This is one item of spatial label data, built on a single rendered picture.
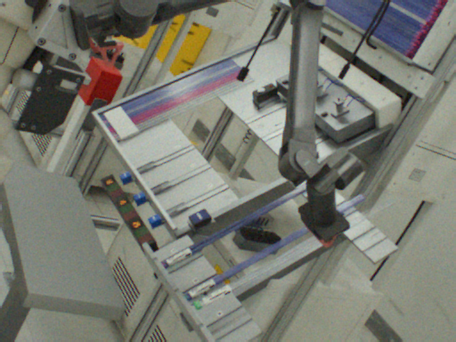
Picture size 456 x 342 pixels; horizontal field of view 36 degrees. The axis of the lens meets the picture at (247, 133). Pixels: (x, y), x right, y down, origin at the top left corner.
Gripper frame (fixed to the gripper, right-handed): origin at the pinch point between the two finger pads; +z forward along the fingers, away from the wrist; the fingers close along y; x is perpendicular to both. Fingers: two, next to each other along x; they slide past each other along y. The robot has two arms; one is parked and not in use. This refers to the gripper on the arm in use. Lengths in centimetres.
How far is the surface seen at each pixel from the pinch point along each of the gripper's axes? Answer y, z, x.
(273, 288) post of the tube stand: 7.2, 17.5, 11.2
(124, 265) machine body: 86, 83, 35
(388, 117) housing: 37, 21, -48
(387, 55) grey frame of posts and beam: 49, 10, -57
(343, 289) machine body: 28, 79, -22
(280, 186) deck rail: 35.2, 21.7, -8.9
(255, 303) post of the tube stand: 8.2, 20.5, 16.3
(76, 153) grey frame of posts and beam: 104, 40, 32
